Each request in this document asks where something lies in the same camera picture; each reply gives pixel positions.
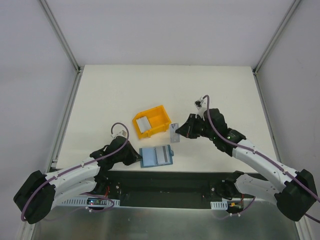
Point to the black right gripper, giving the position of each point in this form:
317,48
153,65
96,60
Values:
193,126

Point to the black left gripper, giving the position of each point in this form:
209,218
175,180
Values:
127,155

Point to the white credit card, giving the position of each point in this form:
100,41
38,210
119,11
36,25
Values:
174,137
162,155

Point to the blue leather card holder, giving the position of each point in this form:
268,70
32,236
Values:
149,158

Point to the yellow plastic bin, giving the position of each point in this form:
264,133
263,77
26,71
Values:
158,119

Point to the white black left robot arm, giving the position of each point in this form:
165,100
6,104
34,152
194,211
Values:
41,192

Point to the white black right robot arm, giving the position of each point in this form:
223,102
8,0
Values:
293,192

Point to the stack of white cards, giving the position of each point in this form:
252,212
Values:
143,124

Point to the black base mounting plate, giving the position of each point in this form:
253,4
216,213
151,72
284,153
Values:
177,190

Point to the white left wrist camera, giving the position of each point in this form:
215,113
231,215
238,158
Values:
121,133

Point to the white slotted cable duct left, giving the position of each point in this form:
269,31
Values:
87,201

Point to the white slotted cable duct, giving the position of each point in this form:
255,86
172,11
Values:
87,201
219,205

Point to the white slotted cable duct right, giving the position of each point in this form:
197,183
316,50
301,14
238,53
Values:
219,205

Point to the aluminium frame rail right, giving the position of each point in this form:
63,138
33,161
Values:
277,34

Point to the aluminium frame rail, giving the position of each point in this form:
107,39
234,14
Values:
277,34
59,34

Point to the aluminium frame rail left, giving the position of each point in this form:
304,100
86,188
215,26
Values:
59,34

